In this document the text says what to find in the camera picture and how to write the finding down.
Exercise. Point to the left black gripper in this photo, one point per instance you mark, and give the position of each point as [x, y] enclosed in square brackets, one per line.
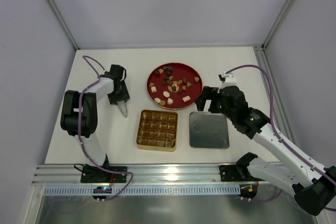
[119, 97]

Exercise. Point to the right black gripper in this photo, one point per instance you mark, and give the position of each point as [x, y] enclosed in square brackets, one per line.
[210, 97]

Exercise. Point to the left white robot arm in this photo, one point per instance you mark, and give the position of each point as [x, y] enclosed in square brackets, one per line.
[79, 115]

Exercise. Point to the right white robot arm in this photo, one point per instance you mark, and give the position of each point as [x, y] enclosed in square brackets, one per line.
[310, 183]

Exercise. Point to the white rectangular chocolate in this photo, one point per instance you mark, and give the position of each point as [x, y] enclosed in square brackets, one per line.
[187, 98]

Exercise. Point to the gold chocolate box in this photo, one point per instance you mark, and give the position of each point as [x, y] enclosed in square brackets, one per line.
[157, 131]

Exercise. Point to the white oval chocolate right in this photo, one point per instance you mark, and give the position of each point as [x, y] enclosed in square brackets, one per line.
[170, 101]

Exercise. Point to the silver square tin lid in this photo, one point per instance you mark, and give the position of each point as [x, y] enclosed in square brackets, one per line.
[208, 130]

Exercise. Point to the round red tray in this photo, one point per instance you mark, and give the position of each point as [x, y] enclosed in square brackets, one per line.
[163, 76]

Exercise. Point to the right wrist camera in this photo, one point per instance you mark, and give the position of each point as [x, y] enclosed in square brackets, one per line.
[227, 79]

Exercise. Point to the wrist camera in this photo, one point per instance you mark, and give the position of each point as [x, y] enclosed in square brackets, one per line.
[116, 72]
[227, 79]

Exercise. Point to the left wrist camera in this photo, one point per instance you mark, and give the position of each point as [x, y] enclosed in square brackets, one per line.
[116, 72]

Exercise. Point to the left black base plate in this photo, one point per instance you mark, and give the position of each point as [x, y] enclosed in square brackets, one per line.
[92, 174]

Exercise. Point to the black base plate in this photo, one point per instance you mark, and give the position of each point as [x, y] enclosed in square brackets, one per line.
[235, 173]
[92, 174]

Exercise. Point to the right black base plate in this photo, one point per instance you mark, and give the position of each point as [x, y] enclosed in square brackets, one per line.
[235, 173]

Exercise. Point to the slotted cable duct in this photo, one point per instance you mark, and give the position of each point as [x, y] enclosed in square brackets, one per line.
[143, 190]

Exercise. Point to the aluminium rail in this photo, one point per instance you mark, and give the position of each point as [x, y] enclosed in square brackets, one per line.
[142, 174]

